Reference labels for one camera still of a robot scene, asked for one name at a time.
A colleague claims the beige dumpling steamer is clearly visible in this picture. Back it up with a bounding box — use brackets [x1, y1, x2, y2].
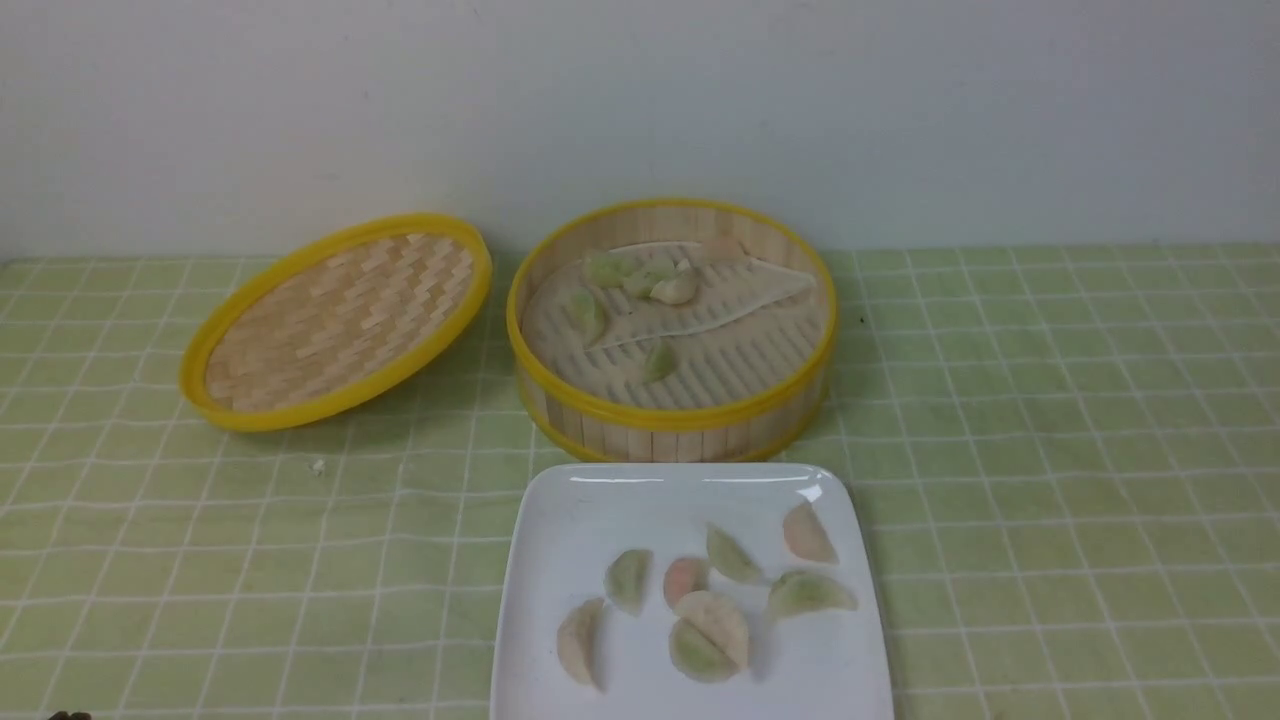
[673, 591, 751, 671]

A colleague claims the green dumpling on plate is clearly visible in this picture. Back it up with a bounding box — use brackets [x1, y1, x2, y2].
[604, 548, 653, 618]

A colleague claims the pink dumpling on plate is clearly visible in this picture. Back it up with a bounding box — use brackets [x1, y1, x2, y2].
[662, 556, 709, 610]

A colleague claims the white square plate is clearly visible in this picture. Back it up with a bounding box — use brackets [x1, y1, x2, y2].
[490, 462, 899, 719]

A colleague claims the peach dumpling plate corner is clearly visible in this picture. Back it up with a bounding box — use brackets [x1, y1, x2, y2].
[782, 501, 838, 565]

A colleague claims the beige dumpling plate left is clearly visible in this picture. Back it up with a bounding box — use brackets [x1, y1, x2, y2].
[556, 596, 605, 691]

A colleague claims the green dumpling plate bottom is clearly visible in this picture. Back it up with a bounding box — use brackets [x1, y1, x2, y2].
[668, 619, 740, 684]

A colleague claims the green dumpling steamer front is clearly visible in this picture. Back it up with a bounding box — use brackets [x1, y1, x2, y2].
[641, 338, 678, 383]

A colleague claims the green dumpling steamer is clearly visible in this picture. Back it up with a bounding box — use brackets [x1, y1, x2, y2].
[568, 288, 608, 347]
[641, 338, 678, 383]

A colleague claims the white mesh steamer liner cloth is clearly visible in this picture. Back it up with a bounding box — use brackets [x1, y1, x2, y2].
[518, 242, 827, 411]

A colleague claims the green dumpling steamer left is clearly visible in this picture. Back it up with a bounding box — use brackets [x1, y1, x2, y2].
[568, 288, 608, 347]

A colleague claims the pale green dumpling upper middle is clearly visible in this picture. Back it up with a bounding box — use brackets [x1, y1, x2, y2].
[622, 258, 677, 299]

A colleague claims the beige dumpling in steamer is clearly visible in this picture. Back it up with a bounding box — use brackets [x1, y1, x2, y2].
[649, 268, 699, 306]

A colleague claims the green dumpling upper left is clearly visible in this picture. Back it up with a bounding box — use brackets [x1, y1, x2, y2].
[582, 252, 639, 290]

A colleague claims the yellow rimmed bamboo steamer basket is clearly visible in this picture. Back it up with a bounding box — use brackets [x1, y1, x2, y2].
[506, 199, 838, 462]

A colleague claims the yellow rimmed woven steamer lid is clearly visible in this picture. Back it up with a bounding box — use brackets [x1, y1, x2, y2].
[178, 213, 494, 433]

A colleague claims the green checked tablecloth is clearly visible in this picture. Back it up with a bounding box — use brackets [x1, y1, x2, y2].
[1, 246, 1279, 719]

